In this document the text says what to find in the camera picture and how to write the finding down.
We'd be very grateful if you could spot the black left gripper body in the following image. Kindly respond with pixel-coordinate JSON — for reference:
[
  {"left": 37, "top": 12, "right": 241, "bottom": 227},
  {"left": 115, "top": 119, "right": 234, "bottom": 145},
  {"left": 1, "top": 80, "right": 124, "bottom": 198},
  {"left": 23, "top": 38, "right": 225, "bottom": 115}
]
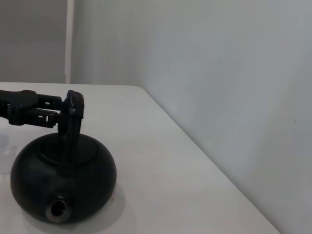
[{"left": 0, "top": 89, "right": 40, "bottom": 126}]

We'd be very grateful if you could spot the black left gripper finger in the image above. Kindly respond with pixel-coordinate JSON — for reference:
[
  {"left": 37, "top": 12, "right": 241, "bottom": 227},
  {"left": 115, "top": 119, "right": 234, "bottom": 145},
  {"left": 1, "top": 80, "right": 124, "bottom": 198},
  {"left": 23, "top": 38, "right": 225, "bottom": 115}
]
[
  {"left": 36, "top": 95, "right": 66, "bottom": 109},
  {"left": 28, "top": 108, "right": 62, "bottom": 130}
]

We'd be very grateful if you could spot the black round teapot with handle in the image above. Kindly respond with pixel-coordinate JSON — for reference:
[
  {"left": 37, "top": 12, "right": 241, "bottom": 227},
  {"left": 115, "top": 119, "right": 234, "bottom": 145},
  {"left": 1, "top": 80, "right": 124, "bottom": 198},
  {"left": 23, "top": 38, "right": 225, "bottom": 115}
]
[{"left": 10, "top": 90, "right": 117, "bottom": 224}]

